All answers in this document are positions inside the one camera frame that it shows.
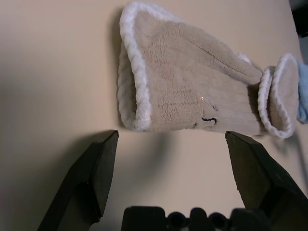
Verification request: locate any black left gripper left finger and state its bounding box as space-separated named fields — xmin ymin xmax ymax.
xmin=36 ymin=129 xmax=119 ymax=231

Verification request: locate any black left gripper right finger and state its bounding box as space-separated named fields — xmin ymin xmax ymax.
xmin=225 ymin=130 xmax=308 ymax=231

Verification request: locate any beige towel with white trim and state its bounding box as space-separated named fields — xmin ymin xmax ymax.
xmin=117 ymin=0 xmax=300 ymax=140

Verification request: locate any light blue folded towel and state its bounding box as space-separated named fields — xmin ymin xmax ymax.
xmin=295 ymin=59 xmax=308 ymax=125

